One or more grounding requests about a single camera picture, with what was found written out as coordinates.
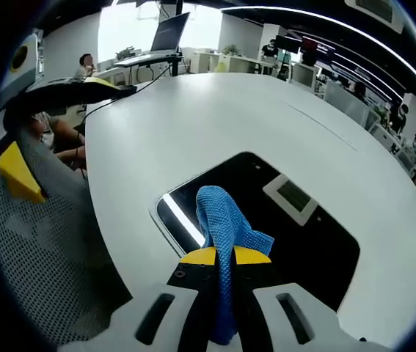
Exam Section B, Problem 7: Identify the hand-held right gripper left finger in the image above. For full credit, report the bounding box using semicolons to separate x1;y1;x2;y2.
57;246;220;352

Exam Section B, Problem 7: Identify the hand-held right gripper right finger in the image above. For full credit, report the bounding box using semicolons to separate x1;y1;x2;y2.
232;246;392;352

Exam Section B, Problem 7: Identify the blue cleaning cloth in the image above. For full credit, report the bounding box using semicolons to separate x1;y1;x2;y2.
195;186;275;345

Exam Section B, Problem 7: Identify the black monitor stand desk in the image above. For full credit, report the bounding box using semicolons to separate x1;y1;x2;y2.
113;52;186;77

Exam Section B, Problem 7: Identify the white mesh office chair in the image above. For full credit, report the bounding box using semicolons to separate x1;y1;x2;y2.
0;131;134;348

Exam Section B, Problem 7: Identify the open black laptop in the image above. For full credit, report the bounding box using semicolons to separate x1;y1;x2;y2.
150;11;191;53

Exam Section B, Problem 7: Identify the white low cabinet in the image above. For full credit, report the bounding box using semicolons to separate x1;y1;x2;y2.
191;51;278;76

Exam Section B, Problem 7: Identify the small white framed screen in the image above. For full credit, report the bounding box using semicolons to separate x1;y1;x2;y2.
291;62;318;89

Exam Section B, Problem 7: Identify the long curved ceiling light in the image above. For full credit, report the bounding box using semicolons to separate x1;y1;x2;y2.
222;5;416;107

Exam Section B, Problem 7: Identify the ceiling air conditioner vent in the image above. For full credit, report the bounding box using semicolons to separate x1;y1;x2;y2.
345;0;405;34

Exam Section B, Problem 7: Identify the red wall screen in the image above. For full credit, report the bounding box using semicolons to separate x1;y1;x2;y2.
300;36;328;56

